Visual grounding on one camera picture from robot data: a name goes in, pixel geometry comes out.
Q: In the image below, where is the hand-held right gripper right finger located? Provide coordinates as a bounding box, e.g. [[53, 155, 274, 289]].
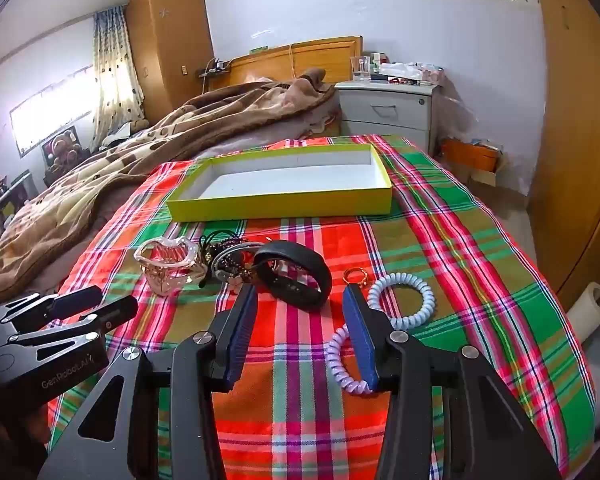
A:
[[342, 285, 563, 480]]

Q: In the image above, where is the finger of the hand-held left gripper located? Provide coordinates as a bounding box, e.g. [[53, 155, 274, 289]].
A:
[[12, 295, 140, 347], [0, 285, 104, 331]]

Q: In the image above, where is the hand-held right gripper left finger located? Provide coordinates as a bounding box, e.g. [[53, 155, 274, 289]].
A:
[[50, 282, 260, 480]]

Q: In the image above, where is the purple spiral hair tie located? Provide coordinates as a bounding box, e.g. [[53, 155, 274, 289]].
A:
[[326, 322, 376, 397]]

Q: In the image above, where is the purple bead bracelet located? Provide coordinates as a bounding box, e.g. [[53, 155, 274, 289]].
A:
[[219, 246, 257, 293]]

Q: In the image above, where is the light blue spiral hair tie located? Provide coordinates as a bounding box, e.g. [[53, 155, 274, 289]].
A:
[[367, 272, 435, 332]]

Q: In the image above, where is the clear gold hair claw clip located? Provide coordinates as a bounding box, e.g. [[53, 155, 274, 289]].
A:
[[134, 237, 204, 295]]

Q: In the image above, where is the black wristband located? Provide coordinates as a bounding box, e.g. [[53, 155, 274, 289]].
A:
[[252, 241, 332, 311]]

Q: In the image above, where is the grey hair tie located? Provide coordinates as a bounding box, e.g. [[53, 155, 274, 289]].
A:
[[211, 241, 266, 283]]

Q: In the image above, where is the black hair tie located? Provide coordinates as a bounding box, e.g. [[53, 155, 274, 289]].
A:
[[198, 230, 246, 261]]

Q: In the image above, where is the yellow cardboard box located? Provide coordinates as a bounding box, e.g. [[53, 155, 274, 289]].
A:
[[166, 143, 394, 223]]

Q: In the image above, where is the red green plaid cloth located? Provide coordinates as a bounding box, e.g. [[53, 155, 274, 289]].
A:
[[45, 134, 597, 480]]

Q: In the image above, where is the brown patterned blanket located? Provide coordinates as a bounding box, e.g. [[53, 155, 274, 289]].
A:
[[0, 71, 337, 303]]

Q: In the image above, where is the orange cardboard box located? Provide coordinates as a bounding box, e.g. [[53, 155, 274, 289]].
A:
[[440, 139, 502, 174]]

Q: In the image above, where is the spotted curtain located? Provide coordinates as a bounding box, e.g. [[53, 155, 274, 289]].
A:
[[92, 6, 146, 150]]

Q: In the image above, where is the grey nightstand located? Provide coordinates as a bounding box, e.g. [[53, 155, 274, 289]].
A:
[[335, 81, 439, 157]]

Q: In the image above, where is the white paper roll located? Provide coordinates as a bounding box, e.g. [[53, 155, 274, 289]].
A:
[[571, 281, 600, 353]]

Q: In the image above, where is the small shelf with charger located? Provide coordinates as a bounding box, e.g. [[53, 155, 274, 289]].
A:
[[198, 57, 234, 79]]

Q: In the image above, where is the clear drinking glass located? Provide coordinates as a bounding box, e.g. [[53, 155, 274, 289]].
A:
[[350, 55, 372, 83]]

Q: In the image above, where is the orange wooden wardrobe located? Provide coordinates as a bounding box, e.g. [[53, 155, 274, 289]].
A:
[[125, 0, 216, 123]]

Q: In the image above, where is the clutter on nightstand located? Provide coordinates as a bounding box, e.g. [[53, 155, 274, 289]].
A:
[[372, 52, 447, 87]]

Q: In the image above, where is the wooden headboard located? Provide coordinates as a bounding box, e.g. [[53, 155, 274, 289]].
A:
[[225, 36, 364, 92]]

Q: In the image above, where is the large wooden wardrobe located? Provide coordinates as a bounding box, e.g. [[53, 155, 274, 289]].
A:
[[527, 0, 600, 311]]

